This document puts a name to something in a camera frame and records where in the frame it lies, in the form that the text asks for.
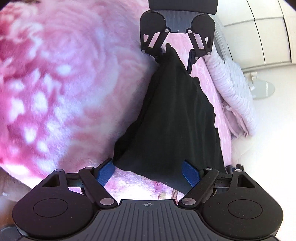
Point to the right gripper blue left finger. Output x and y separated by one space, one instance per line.
94 181

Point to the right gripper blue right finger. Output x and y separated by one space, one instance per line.
202 184

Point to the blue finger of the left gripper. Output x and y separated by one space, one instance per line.
191 60
156 53

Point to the black zip fleece jacket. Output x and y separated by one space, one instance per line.
175 124

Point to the stack of folded clothes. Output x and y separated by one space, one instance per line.
238 169

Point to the striped lilac duvet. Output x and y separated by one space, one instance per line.
229 80

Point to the white wardrobe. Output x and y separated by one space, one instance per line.
259 34

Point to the round table mirror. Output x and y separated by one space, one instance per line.
260 89

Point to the pink rose bed blanket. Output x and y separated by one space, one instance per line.
73 79

